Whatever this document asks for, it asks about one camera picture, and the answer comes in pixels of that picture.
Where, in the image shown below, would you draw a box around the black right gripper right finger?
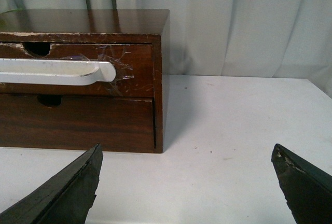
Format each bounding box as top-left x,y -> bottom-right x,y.
271,144 -> 331,223

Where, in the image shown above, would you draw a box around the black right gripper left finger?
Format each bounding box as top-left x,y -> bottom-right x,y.
1,144 -> 103,223

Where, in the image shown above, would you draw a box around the white drawer handle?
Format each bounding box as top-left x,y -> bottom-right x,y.
1,58 -> 117,86

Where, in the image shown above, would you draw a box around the wooden drawer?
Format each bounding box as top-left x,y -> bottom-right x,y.
1,43 -> 154,97
1,95 -> 155,152

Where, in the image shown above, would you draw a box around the brown wooden drawer cabinet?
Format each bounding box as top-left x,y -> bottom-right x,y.
1,9 -> 170,153

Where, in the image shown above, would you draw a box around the white curtain backdrop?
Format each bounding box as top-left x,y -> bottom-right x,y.
1,0 -> 331,84

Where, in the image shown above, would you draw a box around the green plant leaves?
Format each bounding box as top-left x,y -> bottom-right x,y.
0,0 -> 32,27

